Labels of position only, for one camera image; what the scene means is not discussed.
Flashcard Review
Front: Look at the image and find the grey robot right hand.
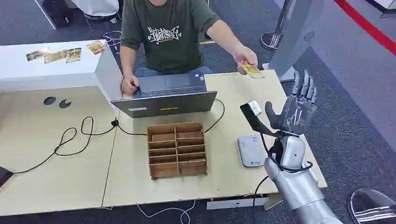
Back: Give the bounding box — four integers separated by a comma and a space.
264, 70, 318, 137

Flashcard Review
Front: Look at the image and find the chrome stanchion post with base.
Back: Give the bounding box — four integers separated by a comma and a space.
260, 0, 293, 51

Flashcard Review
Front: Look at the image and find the white rounded object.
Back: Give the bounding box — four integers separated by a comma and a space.
70, 0, 120, 18

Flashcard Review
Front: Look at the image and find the white floor cable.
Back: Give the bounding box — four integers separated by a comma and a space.
136, 199, 196, 224

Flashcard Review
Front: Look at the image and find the person's right hand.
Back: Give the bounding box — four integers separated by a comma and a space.
121, 75, 140, 96

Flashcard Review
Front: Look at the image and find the person's left hand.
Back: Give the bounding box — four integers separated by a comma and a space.
232, 45, 258, 70

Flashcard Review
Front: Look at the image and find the black box with white edge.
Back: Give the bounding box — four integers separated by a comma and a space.
34, 0, 74, 30

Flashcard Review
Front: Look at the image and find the grey display stand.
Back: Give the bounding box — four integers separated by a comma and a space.
262, 0, 325, 83

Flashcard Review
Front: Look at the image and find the red floor tape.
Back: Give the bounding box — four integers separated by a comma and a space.
333, 0, 396, 56

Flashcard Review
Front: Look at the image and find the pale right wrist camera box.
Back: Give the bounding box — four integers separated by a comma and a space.
247, 100, 262, 117

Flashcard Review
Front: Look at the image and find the wire frame object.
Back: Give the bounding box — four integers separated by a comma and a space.
101, 30, 123, 55

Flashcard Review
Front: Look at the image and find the gold printed card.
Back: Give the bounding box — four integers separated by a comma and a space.
43, 50, 68, 64
65, 47, 82, 63
86, 40, 106, 56
26, 48, 52, 62
237, 63, 265, 79

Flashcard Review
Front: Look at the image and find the white card reader device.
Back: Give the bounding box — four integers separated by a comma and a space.
237, 135, 267, 168

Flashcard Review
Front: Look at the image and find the person in green shirt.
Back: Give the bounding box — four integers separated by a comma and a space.
119, 0, 259, 97

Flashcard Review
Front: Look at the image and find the grey laptop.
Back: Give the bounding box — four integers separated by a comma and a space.
111, 72, 218, 119

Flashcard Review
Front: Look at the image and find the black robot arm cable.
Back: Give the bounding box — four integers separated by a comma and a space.
253, 133, 314, 207

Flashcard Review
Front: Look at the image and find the white counter block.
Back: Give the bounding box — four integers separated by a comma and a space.
0, 39, 124, 112

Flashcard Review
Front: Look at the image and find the wooden card sorting box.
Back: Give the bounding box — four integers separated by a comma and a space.
147, 122, 208, 181

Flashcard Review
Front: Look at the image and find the chrome round base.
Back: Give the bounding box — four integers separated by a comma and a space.
347, 188, 396, 224

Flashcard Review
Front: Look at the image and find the black laptop power cable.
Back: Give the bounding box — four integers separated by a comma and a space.
12, 98, 226, 175

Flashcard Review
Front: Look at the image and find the black flat object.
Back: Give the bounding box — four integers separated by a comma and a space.
0, 166, 14, 188

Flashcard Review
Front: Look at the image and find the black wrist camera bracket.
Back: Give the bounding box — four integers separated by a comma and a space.
240, 103, 279, 139

